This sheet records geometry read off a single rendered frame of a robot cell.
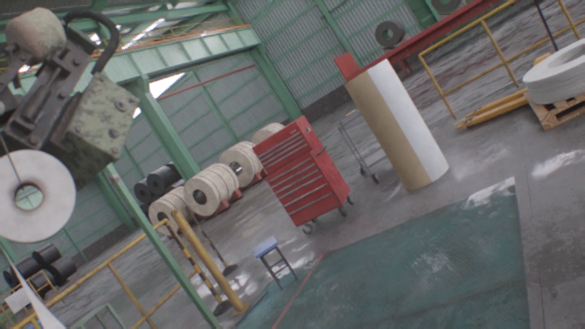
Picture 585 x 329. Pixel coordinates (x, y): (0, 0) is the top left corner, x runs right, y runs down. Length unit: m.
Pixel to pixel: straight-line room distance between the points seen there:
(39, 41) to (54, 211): 0.38
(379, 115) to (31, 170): 3.87
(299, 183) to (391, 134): 1.27
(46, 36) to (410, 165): 3.91
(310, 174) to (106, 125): 4.10
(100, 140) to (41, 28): 0.27
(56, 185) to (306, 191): 4.36
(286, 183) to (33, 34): 4.31
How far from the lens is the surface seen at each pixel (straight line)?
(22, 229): 0.82
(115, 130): 0.98
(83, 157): 0.99
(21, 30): 1.03
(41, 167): 0.83
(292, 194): 5.11
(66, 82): 1.03
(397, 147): 4.47
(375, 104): 4.40
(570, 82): 4.42
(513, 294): 2.39
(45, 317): 0.80
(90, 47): 1.11
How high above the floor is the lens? 1.33
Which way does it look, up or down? 6 degrees down
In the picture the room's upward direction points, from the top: 32 degrees counter-clockwise
